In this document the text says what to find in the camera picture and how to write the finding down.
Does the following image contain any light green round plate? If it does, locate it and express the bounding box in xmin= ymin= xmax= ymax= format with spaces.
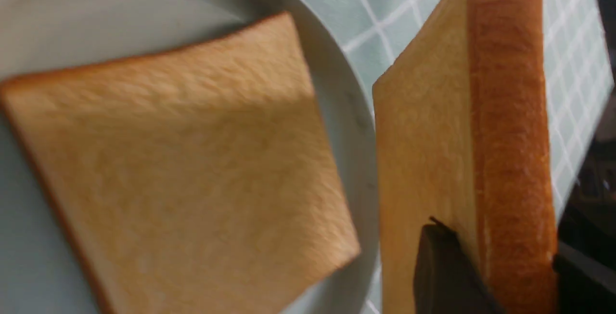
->
xmin=1 ymin=0 xmax=379 ymax=314

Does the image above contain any green checkered tablecloth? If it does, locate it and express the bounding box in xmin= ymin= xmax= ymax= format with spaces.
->
xmin=303 ymin=0 xmax=614 ymax=221

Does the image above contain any toast slice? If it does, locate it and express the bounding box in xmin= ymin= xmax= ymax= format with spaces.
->
xmin=1 ymin=13 xmax=361 ymax=314
xmin=372 ymin=0 xmax=558 ymax=314

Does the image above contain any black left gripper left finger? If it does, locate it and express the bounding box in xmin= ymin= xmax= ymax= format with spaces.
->
xmin=413 ymin=217 xmax=501 ymax=314

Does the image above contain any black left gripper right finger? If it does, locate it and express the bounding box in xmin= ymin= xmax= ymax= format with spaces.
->
xmin=553 ymin=242 xmax=616 ymax=314

